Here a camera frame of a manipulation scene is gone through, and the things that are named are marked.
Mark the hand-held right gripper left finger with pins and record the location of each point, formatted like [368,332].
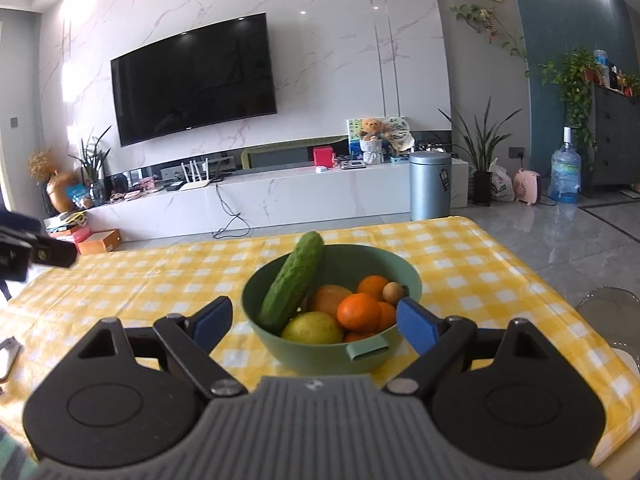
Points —
[212,322]

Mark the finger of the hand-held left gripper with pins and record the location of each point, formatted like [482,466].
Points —
[50,252]
[20,221]

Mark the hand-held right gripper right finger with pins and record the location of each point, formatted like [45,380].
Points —
[417,325]

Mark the brown longan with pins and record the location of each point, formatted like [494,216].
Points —
[393,292]

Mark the green cucumber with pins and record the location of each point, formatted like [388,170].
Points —
[292,280]

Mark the orange tinted mango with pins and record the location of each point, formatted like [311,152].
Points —
[327,301]

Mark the yellow green mango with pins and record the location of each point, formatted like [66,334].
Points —
[312,329]

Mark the green colander bowl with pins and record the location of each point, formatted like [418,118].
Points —
[310,360]

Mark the red cardboard box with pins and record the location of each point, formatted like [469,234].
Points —
[70,234]

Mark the golden gourd vase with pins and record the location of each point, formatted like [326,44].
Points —
[60,195]

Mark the orange cardboard box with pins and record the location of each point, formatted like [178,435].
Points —
[100,242]

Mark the dried flower bunch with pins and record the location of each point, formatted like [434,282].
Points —
[42,162]

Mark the blue snack bag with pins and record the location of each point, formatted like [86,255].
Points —
[78,196]

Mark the yellow checked tablecloth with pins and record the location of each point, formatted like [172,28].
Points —
[475,270]

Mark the leafy plant in glass vase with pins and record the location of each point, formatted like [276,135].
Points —
[92,165]

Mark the white grey flat object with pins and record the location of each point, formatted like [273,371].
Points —
[7,357]

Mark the pink printed box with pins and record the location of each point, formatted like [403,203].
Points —
[146,184]

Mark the grey metal trash can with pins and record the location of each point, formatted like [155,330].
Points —
[430,187]

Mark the white wifi router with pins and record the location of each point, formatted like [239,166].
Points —
[195,185]

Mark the black set-top box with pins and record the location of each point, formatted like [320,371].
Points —
[175,187]

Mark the white marble tv console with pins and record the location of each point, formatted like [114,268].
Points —
[300,195]

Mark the white plastic bag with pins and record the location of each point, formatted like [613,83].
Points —
[501,182]

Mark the small grey tray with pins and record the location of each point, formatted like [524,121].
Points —
[352,164]

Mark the pink fan heater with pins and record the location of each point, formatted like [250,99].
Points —
[528,187]

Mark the long leaf potted plant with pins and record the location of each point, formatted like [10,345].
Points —
[481,160]

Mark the clear plastic chair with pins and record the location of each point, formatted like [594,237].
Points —
[607,310]

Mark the red square box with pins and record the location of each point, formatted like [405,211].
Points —
[323,157]

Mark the small landscape painting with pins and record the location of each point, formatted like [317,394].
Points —
[353,140]

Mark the printed round hand fan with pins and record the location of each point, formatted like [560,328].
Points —
[399,130]

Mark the teal striped blanket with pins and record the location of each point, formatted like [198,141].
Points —
[15,455]

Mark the blue water jug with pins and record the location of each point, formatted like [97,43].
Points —
[565,175]

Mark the dark grey cabinet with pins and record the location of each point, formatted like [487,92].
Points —
[615,140]

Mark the green pothos plant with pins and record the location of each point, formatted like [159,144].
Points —
[572,85]

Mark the hanging vine plant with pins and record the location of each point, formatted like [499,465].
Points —
[485,20]

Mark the white plastic bottle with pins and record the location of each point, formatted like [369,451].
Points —
[600,57]

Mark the black wall outlet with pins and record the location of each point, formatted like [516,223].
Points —
[516,152]

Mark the black wall television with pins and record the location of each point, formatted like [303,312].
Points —
[192,80]

